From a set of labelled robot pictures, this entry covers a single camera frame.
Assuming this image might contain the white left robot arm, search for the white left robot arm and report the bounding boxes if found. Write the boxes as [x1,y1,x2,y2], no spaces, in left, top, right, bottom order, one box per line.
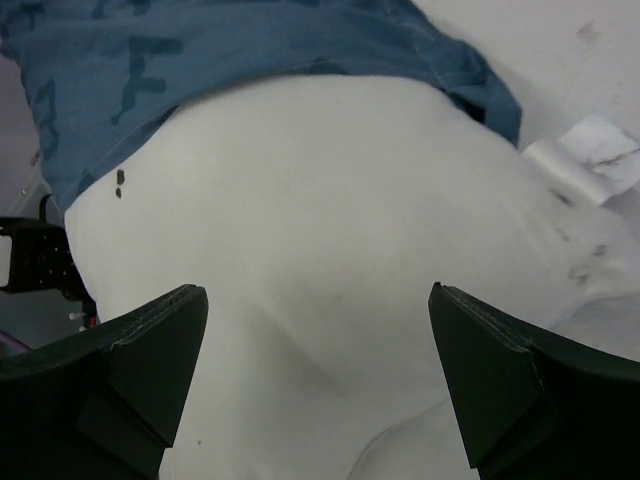
[1,194,91,302]

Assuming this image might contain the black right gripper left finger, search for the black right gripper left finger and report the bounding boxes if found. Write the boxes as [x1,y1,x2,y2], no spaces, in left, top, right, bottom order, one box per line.
[1,285,208,479]

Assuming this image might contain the white pillow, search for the white pillow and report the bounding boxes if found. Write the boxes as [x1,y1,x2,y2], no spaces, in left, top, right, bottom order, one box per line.
[65,76,639,479]

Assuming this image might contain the blue printed pillowcase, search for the blue printed pillowcase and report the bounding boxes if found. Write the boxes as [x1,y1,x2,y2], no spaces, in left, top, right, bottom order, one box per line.
[1,1,522,210]

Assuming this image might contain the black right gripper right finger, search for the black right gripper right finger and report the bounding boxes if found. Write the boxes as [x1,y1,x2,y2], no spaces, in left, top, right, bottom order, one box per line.
[429,283,639,479]

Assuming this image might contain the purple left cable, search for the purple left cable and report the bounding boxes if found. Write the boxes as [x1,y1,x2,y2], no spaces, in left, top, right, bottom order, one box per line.
[0,329,31,356]

